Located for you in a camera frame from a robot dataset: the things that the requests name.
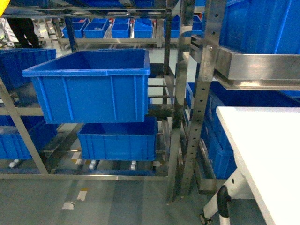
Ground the yellow toy building block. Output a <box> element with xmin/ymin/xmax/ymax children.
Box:
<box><xmin>0</xmin><ymin>0</ymin><xmax>10</xmax><ymax>17</ymax></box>

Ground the blue bin lower rack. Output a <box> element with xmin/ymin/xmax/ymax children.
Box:
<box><xmin>77</xmin><ymin>117</ymin><xmax>158</xmax><ymax>161</ymax></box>

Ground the blue bin on rack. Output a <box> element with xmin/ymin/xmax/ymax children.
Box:
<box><xmin>22</xmin><ymin>49</ymin><xmax>151</xmax><ymax>124</ymax></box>

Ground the person in black trousers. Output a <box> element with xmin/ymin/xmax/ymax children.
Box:
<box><xmin>7</xmin><ymin>18</ymin><xmax>42</xmax><ymax>49</ymax></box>

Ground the steel rack upright post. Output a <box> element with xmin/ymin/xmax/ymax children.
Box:
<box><xmin>180</xmin><ymin>0</ymin><xmax>227</xmax><ymax>197</ymax></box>

